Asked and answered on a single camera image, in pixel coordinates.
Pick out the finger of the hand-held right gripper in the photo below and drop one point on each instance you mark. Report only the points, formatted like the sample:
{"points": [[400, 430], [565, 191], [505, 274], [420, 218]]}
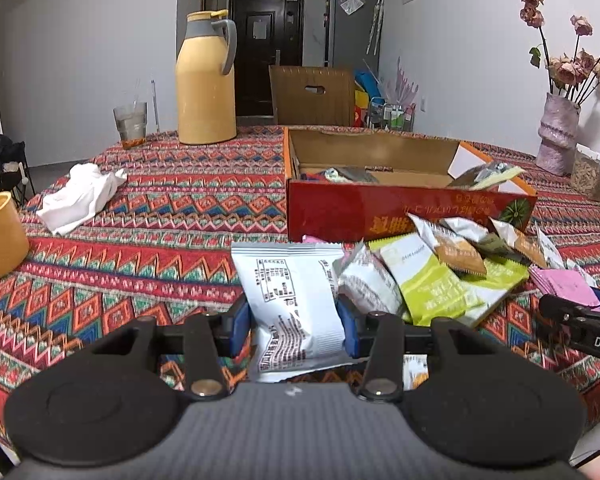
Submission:
{"points": [[555, 307]]}

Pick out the small white snack packet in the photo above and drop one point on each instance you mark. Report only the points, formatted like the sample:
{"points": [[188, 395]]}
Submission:
{"points": [[550, 250], [467, 227]]}

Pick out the glass cup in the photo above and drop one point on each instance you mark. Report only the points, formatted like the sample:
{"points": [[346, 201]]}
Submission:
{"points": [[130, 127]]}

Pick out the white crumpled cloth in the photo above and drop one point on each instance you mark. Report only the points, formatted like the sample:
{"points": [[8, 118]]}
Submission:
{"points": [[80, 195]]}

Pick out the green white snack packet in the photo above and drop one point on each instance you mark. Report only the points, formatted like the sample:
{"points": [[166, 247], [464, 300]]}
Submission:
{"points": [[430, 285], [505, 275]]}

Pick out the clear jar with seeds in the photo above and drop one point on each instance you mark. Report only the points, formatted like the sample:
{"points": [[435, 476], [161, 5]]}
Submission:
{"points": [[590, 177]]}

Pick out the blue rolled mat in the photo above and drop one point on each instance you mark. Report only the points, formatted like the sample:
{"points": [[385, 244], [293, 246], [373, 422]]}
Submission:
{"points": [[367, 85]]}

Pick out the yellow cup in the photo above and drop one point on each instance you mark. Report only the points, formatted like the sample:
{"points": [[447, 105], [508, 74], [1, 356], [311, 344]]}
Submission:
{"points": [[0, 240]]}

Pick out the dried pink flowers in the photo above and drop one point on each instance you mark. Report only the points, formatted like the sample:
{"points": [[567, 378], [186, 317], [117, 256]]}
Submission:
{"points": [[562, 67]]}

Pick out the red cardboard box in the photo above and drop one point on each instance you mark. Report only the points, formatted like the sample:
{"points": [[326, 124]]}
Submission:
{"points": [[355, 210]]}

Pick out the pink feather decoration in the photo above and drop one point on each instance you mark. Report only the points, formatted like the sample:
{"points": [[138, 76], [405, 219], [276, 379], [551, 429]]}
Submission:
{"points": [[402, 85]]}

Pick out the pink textured vase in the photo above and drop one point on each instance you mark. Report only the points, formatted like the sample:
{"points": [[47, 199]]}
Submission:
{"points": [[555, 145]]}

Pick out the yellow green snack packet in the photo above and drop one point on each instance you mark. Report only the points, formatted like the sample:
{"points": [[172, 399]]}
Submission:
{"points": [[502, 176]]}

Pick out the clear plastic bag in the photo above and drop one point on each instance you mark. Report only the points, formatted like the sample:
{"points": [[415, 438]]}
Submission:
{"points": [[352, 4]]}

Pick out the yellow bag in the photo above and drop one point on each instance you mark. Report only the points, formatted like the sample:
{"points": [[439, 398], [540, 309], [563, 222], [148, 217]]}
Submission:
{"points": [[361, 99]]}

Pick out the blue snack packet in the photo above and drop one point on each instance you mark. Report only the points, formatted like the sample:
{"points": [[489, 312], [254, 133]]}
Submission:
{"points": [[312, 176]]}

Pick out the white snack packet black print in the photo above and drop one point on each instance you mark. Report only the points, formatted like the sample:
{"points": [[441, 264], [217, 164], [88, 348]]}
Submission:
{"points": [[290, 300]]}

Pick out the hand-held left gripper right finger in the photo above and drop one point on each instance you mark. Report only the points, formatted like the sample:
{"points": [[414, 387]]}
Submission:
{"points": [[349, 330]]}

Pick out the black folding chair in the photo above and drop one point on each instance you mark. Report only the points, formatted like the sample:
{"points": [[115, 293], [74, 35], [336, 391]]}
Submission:
{"points": [[2, 160]]}

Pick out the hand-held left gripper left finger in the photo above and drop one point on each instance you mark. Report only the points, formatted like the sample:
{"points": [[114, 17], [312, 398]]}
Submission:
{"points": [[240, 332]]}

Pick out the yellow thermos jug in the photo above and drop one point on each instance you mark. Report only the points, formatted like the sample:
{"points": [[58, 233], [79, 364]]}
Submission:
{"points": [[202, 95]]}

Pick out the wooden chair back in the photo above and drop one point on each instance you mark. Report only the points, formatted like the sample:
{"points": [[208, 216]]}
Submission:
{"points": [[300, 110]]}

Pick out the dark entrance door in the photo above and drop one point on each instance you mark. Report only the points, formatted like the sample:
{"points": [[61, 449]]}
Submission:
{"points": [[260, 75]]}

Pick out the dark grey snack packet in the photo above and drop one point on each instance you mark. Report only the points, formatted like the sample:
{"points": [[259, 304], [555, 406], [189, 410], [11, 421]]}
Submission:
{"points": [[472, 174]]}

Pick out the grey refrigerator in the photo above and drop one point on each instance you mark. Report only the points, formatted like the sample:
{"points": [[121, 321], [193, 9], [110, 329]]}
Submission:
{"points": [[345, 40]]}

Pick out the white door notice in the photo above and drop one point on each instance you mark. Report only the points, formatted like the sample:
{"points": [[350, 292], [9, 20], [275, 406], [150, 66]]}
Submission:
{"points": [[260, 26]]}

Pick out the red gift box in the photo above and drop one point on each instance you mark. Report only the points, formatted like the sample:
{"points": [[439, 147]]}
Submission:
{"points": [[359, 117]]}

